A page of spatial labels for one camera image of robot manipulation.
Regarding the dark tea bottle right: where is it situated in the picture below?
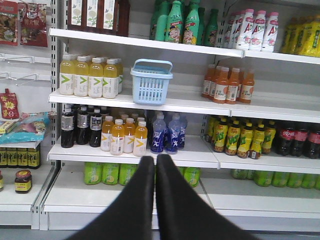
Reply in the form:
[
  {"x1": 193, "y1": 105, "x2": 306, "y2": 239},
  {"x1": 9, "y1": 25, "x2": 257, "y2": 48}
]
[{"x1": 89, "y1": 108, "x2": 102, "y2": 148}]

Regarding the red sauce jar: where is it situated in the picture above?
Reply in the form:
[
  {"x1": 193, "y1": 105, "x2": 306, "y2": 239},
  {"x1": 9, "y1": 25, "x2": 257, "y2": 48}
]
[{"x1": 14, "y1": 169, "x2": 33, "y2": 194}]

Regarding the blue sports drink bottle left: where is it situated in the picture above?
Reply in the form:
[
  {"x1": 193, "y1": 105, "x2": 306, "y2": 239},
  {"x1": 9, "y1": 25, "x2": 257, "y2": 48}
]
[{"x1": 150, "y1": 113, "x2": 166, "y2": 154}]

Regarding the orange C100 bottle right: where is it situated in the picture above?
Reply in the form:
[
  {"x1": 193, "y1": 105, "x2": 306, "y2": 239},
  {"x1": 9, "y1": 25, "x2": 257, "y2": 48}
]
[{"x1": 239, "y1": 70, "x2": 255, "y2": 104}]

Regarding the dark tea bottle left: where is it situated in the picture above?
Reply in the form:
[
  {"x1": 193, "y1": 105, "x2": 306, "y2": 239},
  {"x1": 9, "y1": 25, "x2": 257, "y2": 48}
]
[{"x1": 61, "y1": 108, "x2": 75, "y2": 148}]

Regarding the red snack bag hanging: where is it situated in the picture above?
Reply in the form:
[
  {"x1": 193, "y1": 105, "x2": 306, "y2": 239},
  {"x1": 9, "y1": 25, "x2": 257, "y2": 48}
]
[{"x1": 18, "y1": 2, "x2": 48, "y2": 48}]

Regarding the blue sports drink bottle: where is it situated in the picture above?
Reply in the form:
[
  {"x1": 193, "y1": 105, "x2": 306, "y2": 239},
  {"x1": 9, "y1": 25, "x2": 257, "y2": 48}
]
[
  {"x1": 165, "y1": 113, "x2": 181, "y2": 155},
  {"x1": 150, "y1": 113, "x2": 166, "y2": 154}
]

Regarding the dark tea bottle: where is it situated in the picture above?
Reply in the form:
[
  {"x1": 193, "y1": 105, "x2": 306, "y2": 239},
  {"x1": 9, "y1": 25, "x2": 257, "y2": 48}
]
[
  {"x1": 89, "y1": 108, "x2": 102, "y2": 148},
  {"x1": 61, "y1": 108, "x2": 75, "y2": 148},
  {"x1": 76, "y1": 106, "x2": 90, "y2": 145}
]

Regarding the light blue plastic basket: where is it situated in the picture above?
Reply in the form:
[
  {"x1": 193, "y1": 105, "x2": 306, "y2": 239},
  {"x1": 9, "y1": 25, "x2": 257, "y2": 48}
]
[{"x1": 130, "y1": 58, "x2": 173, "y2": 106}]

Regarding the white metal store shelving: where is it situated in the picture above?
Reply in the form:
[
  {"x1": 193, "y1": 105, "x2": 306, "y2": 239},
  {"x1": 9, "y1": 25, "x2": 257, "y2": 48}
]
[{"x1": 0, "y1": 0, "x2": 320, "y2": 232}]

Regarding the yellow juice bottle front left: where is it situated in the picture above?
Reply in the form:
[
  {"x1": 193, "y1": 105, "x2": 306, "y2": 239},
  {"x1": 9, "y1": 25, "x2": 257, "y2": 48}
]
[{"x1": 59, "y1": 54, "x2": 75, "y2": 95}]

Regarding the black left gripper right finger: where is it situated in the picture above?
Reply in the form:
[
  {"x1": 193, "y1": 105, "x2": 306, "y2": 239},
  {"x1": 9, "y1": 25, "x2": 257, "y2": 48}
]
[{"x1": 155, "y1": 154, "x2": 256, "y2": 240}]

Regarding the small orange juice bottle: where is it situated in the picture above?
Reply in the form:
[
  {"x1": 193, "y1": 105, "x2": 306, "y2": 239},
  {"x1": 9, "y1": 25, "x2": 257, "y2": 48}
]
[
  {"x1": 123, "y1": 117, "x2": 136, "y2": 154},
  {"x1": 110, "y1": 119, "x2": 125, "y2": 156},
  {"x1": 133, "y1": 121, "x2": 148, "y2": 157},
  {"x1": 100, "y1": 115, "x2": 114, "y2": 152}
]

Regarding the yellow lemon tea bottle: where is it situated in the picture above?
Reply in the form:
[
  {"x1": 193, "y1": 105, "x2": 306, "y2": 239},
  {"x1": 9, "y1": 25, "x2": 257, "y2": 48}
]
[
  {"x1": 224, "y1": 120, "x2": 241, "y2": 156},
  {"x1": 237, "y1": 121, "x2": 254, "y2": 159},
  {"x1": 213, "y1": 117, "x2": 228, "y2": 153}
]

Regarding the brown tea carton pack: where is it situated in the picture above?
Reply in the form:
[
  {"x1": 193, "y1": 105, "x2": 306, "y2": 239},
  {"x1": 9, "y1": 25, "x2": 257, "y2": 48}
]
[{"x1": 67, "y1": 0, "x2": 131, "y2": 37}]

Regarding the orange C100 bottle front left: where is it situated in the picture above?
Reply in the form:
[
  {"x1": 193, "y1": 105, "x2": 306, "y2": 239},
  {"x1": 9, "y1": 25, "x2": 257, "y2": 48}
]
[{"x1": 213, "y1": 67, "x2": 229, "y2": 104}]

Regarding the orange C100 bottle front middle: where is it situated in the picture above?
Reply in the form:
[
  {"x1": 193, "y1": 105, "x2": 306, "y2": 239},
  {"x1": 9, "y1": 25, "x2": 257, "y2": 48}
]
[{"x1": 225, "y1": 68, "x2": 240, "y2": 105}]

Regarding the yellow juice bottle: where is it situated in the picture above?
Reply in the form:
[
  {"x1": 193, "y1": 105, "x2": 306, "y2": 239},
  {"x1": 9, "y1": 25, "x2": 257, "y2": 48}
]
[
  {"x1": 59, "y1": 54, "x2": 75, "y2": 95},
  {"x1": 73, "y1": 56, "x2": 89, "y2": 97},
  {"x1": 88, "y1": 57, "x2": 104, "y2": 98},
  {"x1": 102, "y1": 58, "x2": 118, "y2": 99}
]

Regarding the coke bottle on shelf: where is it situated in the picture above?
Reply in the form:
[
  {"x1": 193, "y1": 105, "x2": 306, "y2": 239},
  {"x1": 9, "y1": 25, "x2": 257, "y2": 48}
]
[{"x1": 276, "y1": 126, "x2": 296, "y2": 156}]

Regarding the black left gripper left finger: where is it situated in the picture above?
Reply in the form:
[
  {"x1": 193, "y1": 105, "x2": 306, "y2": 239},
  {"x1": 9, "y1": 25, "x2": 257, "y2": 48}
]
[{"x1": 68, "y1": 156, "x2": 155, "y2": 240}]

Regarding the blue sports drink bottle right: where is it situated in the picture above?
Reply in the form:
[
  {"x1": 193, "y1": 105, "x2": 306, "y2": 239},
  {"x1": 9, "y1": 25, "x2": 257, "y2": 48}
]
[{"x1": 165, "y1": 113, "x2": 181, "y2": 155}]

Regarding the dark tea bottle middle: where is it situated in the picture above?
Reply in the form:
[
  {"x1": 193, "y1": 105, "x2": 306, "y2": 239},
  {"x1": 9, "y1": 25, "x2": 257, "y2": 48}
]
[{"x1": 76, "y1": 106, "x2": 90, "y2": 145}]

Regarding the orange c100 bottle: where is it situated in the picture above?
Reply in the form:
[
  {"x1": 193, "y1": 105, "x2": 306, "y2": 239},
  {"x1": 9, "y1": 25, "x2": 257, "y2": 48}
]
[
  {"x1": 225, "y1": 68, "x2": 240, "y2": 105},
  {"x1": 213, "y1": 67, "x2": 229, "y2": 104},
  {"x1": 239, "y1": 70, "x2": 255, "y2": 104}
]

